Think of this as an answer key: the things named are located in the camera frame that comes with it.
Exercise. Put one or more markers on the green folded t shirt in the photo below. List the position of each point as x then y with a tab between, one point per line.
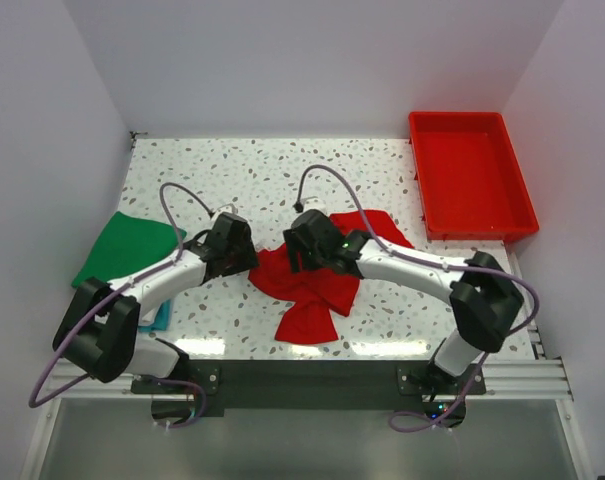
125	246

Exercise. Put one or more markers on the red plastic bin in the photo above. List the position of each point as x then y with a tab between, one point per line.
470	182

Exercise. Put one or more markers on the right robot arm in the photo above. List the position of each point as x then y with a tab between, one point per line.
484	299

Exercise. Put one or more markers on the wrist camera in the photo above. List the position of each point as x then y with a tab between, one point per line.
314	203
230	208

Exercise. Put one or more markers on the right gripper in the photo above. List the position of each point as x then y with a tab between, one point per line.
295	243

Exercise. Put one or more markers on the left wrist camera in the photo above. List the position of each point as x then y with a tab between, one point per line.
230	208

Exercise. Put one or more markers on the red t shirt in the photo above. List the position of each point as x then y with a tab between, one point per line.
315	296

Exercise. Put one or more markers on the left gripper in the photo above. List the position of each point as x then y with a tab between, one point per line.
249	259

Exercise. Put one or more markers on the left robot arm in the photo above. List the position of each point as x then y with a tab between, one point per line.
99	332

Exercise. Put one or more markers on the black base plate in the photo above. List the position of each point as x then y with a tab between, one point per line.
393	385

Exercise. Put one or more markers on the teal folded t shirt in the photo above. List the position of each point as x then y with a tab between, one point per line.
162	320

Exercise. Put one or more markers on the aluminium frame rail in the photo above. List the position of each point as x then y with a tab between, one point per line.
517	372

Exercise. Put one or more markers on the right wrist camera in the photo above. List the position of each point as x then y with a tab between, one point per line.
314	203

